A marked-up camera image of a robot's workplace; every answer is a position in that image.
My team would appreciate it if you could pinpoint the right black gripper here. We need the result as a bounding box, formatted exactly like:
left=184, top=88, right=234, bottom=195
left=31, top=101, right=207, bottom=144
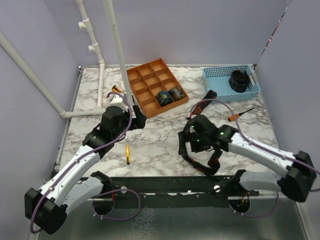
left=179, top=128, right=212, bottom=155

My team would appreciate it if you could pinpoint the black orange floral tie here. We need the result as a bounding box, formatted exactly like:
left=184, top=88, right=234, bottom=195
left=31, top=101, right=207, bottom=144
left=178, top=90, right=222, bottom=177

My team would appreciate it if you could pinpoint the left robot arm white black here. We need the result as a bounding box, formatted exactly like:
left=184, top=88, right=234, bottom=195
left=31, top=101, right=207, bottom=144
left=24, top=105, right=147, bottom=235

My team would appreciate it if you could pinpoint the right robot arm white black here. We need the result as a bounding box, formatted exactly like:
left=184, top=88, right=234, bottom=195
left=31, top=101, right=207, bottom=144
left=178, top=115, right=317, bottom=203

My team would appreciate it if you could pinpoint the small yellow black cutter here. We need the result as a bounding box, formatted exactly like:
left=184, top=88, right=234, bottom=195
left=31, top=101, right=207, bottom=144
left=125, top=145, right=131, bottom=165

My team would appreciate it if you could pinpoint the rolled navy yellow tie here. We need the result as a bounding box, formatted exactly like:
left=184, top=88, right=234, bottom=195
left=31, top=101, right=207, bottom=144
left=155, top=90, right=174, bottom=107

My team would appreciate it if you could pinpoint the yellow utility knife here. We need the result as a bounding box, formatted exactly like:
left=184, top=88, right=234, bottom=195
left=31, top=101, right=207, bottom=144
left=111, top=85, right=125, bottom=93

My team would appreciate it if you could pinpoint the orange wooden compartment tray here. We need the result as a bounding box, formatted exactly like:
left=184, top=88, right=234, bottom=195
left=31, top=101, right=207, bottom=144
left=126, top=58, right=189, bottom=118

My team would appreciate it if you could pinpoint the rolled brown floral tie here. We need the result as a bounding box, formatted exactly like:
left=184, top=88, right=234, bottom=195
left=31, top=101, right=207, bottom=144
left=168, top=85, right=185, bottom=102

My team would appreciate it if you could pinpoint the light blue plastic basket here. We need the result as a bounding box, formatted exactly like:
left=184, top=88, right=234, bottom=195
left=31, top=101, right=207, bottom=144
left=201, top=65, right=261, bottom=102

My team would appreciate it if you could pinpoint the rolled black tie in basket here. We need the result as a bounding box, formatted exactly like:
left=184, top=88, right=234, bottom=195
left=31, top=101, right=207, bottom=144
left=228, top=70, right=250, bottom=93

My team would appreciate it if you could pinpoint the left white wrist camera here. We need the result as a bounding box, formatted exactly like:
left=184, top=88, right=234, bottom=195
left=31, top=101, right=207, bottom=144
left=107, top=91, right=128, bottom=112

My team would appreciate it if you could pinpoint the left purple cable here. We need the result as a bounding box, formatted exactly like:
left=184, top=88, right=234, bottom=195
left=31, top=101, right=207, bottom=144
left=29, top=92, right=142, bottom=234

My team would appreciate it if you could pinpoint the purple cable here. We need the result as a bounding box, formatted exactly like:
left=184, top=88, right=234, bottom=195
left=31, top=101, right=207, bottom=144
left=29, top=92, right=142, bottom=234
left=190, top=99, right=320, bottom=218

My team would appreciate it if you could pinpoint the orange handled screwdriver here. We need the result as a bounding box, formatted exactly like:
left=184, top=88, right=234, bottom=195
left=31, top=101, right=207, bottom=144
left=227, top=107, right=254, bottom=122

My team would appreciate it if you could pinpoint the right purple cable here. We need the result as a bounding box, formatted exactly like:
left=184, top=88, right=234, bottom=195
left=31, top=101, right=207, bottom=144
left=190, top=99, right=320, bottom=218

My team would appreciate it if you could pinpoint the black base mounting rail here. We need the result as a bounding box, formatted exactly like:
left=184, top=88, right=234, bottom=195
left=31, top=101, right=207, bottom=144
left=52, top=174, right=261, bottom=210

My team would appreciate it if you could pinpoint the white PVC pipe frame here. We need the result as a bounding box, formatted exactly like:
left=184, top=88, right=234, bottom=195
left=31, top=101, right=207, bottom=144
left=0, top=0, right=136, bottom=119

